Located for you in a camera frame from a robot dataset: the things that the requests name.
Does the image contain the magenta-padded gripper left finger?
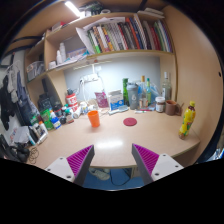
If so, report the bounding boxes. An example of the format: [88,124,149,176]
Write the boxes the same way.
[44,144,96,187]

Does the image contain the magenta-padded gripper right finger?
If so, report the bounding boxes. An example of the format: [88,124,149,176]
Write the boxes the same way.
[131,143,185,186]

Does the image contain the yellow drink bottle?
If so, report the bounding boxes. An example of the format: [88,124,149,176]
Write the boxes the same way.
[178,100,197,140]

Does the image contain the red round coaster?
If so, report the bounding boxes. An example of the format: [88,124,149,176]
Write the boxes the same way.
[122,117,138,127]

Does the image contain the orange plastic cup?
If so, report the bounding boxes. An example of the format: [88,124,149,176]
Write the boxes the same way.
[87,110,101,128]

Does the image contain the green-capped brown bottle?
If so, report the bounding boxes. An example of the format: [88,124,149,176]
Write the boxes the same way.
[65,108,75,125]

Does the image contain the white bottle with blue label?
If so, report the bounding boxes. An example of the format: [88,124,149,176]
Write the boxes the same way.
[49,111,62,130]

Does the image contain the pink pen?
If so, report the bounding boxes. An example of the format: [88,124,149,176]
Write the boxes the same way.
[134,108,153,114]

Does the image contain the small white bottle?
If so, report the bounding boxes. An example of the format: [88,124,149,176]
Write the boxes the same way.
[79,101,89,115]

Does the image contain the white-lidded brown jar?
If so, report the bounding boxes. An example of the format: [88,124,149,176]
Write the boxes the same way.
[155,96,166,113]

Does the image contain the brown mug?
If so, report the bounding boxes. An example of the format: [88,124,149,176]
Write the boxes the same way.
[165,99,182,117]

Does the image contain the white brush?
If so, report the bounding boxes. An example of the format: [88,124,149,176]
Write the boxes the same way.
[108,105,130,116]

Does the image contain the red and white can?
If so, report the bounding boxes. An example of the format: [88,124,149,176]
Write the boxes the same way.
[65,93,79,108]

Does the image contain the gold-capped clear glass bottle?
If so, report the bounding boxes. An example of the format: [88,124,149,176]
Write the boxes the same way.
[139,75,149,108]

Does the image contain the grey shaker bottle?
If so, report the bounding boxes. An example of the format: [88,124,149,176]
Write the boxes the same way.
[126,82,140,110]

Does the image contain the magenta pouch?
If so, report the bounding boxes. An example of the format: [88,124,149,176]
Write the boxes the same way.
[94,91,110,109]

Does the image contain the green-capped glass bottle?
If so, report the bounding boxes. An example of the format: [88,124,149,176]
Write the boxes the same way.
[145,77,153,105]

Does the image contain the blue and white box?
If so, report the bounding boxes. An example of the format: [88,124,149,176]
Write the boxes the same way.
[107,89,125,112]

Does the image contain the clear blue plastic bag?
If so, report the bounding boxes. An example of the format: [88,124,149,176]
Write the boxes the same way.
[149,81,163,106]

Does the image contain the green plastic bottle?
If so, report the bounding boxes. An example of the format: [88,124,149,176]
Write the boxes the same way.
[122,77,130,107]

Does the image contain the tall clear glass bottle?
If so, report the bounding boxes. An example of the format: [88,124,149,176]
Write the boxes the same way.
[161,71,173,102]

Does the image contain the white power strip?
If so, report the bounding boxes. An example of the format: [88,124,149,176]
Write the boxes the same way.
[79,73,100,83]

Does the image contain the hanging dark clothes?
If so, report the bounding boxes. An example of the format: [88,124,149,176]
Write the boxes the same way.
[0,59,41,131]

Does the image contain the white light bar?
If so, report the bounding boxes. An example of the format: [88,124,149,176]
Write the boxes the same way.
[73,59,113,71]

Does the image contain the wooden shelf unit with books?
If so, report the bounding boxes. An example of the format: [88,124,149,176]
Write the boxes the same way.
[23,2,178,84]

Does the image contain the ceiling light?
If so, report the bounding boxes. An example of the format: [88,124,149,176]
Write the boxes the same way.
[64,0,83,18]

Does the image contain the white cable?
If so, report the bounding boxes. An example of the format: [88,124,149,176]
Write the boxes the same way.
[79,78,101,112]

